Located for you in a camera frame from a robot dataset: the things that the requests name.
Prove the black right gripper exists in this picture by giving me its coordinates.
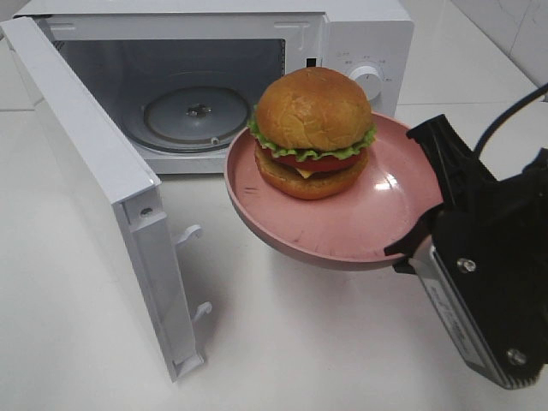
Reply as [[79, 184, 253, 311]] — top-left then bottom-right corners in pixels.
[[384, 115, 547, 300]]

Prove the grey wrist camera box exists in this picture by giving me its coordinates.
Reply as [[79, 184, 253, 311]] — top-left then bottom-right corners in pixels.
[[409, 237, 543, 390]]

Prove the burger with lettuce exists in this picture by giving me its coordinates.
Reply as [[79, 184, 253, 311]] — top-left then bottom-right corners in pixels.
[[247, 67, 376, 200]]

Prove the white microwave door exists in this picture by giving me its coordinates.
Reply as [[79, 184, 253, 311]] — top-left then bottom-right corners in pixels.
[[1, 17, 211, 380]]

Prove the pink round plate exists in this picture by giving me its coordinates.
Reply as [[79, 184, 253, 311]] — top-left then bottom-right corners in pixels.
[[224, 114, 442, 271]]

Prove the white upper microwave knob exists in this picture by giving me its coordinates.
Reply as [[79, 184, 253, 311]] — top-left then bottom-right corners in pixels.
[[348, 62, 384, 100]]

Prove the white microwave oven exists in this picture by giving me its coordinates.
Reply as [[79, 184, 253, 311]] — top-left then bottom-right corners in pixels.
[[1, 1, 414, 175]]

